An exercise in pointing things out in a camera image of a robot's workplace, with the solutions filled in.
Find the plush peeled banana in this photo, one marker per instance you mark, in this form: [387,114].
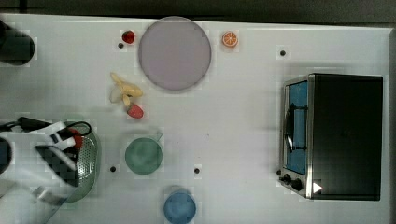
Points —
[124,91]

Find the silver toaster oven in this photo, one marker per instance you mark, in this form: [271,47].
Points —
[331,137]

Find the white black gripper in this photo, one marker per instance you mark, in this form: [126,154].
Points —
[55,144]

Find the plush strawberry near plate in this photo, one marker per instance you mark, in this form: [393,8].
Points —
[128,37]

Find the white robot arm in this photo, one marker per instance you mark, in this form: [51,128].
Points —
[37,176]

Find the green cup with handle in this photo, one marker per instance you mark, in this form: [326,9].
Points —
[144,155]

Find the red plush ketchup bottle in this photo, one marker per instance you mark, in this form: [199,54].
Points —
[77,138]

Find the orange slice toy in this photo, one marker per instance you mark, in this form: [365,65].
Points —
[229,39]

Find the plush strawberry near banana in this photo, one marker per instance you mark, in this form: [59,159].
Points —
[135,112]

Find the black pot top left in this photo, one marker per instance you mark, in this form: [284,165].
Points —
[16,47]

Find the blue cup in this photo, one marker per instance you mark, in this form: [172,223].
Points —
[179,207]

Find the grey round plate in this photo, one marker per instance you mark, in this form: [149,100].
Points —
[174,53]

